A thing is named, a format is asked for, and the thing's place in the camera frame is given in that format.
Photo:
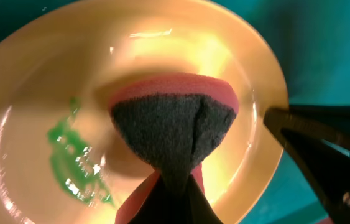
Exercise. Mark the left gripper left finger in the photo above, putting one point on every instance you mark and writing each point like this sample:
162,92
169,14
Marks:
158,207

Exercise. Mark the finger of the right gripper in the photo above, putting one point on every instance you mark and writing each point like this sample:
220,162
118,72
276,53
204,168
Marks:
317,138

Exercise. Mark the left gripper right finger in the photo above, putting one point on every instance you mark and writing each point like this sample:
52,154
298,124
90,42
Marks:
193,207

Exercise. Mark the red and green sponge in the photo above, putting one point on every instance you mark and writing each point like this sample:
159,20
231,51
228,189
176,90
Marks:
172,122

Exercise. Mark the green rimmed plate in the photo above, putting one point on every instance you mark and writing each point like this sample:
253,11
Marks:
61,161

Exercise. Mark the teal plastic serving tray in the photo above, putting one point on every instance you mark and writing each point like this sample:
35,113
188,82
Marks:
311,39

